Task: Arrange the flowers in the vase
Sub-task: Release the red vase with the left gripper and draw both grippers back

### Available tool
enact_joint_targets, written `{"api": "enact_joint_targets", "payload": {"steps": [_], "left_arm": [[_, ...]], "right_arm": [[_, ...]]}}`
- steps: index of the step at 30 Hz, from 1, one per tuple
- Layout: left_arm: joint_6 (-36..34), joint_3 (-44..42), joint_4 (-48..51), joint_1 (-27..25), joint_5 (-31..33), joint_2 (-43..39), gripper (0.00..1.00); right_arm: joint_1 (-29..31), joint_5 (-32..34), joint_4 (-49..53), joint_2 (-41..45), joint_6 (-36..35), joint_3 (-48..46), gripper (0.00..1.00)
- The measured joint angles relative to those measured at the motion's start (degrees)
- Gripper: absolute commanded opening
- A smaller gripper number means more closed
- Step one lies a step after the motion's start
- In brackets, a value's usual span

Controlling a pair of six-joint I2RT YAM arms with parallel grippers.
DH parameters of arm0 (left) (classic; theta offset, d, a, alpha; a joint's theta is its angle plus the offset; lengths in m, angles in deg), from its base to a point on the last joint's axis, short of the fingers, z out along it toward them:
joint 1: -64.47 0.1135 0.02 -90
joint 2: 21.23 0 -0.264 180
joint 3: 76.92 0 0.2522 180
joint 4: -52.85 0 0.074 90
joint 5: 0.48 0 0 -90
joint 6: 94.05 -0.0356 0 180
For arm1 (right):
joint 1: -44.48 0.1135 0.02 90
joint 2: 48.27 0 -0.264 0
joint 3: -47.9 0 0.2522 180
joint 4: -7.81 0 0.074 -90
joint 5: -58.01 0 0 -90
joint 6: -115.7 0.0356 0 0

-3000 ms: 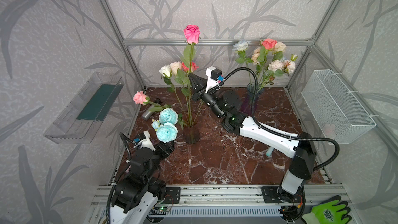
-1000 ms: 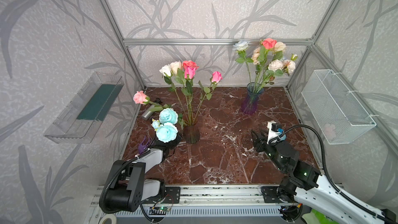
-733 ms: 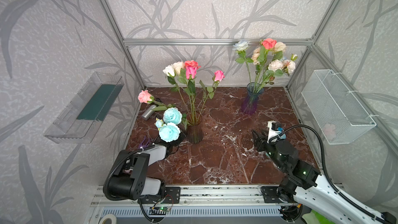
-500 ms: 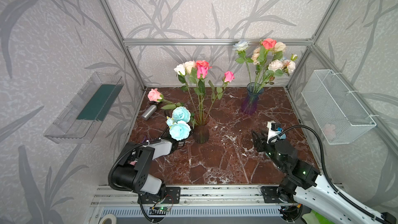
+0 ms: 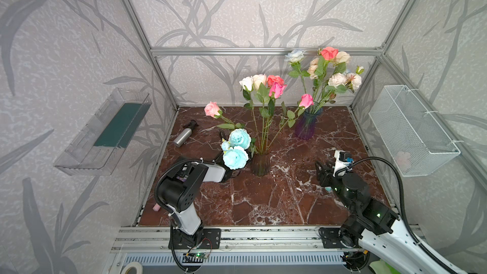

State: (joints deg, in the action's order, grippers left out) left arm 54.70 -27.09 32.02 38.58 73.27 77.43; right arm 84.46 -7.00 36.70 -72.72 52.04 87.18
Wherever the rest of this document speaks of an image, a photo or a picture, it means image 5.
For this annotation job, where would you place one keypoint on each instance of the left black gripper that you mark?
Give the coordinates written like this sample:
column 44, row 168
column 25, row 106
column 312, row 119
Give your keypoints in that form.
column 226, row 163

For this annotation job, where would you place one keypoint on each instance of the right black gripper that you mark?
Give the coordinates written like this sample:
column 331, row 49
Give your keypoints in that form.
column 324, row 173

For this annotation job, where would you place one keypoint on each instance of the dark red glass vase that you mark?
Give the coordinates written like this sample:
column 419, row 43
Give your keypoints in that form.
column 260, row 163

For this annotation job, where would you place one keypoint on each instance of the pink rose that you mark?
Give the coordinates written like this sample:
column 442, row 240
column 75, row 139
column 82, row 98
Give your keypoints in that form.
column 213, row 110

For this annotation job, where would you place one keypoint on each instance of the purple blue glass vase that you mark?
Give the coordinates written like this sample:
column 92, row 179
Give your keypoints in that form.
column 305, row 127

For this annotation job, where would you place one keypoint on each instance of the small pink bud stem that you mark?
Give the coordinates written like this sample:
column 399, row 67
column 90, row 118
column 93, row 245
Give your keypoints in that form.
column 273, row 93

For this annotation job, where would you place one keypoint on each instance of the white pink peony stem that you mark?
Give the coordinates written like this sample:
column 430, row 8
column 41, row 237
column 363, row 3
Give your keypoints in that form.
column 340, row 83

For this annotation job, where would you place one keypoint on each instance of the peach rose stem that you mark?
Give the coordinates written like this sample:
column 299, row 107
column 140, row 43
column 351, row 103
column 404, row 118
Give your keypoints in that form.
column 312, row 68

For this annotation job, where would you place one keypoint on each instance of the pale blue rose stem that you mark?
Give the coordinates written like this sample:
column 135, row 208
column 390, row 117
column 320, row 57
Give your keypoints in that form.
column 294, row 59

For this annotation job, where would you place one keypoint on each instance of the cream pink rose stem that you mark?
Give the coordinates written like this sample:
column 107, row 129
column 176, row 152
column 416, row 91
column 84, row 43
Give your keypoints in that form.
column 340, row 62

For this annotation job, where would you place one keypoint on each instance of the light blue hydrangea stem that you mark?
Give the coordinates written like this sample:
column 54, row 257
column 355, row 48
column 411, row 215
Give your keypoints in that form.
column 242, row 138

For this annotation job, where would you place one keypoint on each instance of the white rose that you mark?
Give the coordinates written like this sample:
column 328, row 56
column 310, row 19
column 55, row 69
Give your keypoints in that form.
column 247, row 84

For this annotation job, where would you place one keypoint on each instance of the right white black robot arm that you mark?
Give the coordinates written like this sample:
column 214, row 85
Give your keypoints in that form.
column 375, row 227

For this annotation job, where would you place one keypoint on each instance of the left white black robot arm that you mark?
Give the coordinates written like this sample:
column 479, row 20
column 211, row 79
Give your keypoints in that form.
column 179, row 186

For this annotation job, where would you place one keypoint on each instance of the silver spray bottle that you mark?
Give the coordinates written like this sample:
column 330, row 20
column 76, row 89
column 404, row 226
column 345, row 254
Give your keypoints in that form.
column 185, row 133

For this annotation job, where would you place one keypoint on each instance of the pink object in basket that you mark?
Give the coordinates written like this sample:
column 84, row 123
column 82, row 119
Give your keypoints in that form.
column 403, row 160

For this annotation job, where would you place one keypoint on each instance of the green black work glove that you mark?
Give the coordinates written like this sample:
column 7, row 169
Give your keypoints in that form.
column 381, row 267

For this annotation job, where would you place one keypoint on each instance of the green circuit board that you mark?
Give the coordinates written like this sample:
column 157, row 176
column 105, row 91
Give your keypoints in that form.
column 196, row 257

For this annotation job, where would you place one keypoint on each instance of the white tape roll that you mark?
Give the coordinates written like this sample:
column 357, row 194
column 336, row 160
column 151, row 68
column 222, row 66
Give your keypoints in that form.
column 132, row 268

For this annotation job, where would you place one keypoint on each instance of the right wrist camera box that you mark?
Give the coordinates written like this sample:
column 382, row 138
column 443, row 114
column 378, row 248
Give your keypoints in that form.
column 340, row 160

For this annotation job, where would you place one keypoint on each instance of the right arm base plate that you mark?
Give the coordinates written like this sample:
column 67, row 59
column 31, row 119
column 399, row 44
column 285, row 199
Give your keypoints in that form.
column 337, row 238

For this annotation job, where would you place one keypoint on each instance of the purple pink handled tool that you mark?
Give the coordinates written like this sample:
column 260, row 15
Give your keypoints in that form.
column 156, row 207

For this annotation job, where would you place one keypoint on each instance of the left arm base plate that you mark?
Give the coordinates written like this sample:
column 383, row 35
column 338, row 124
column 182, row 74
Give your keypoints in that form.
column 201, row 238

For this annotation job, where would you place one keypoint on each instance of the white wire mesh basket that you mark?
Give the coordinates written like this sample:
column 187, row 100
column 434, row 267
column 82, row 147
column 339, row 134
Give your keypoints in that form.
column 405, row 124

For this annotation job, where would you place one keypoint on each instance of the aluminium front rail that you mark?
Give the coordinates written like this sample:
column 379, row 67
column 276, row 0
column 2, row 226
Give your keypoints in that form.
column 297, row 238

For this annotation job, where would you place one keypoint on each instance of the clear plastic wall tray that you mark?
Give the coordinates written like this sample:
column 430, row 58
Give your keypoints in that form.
column 100, row 145

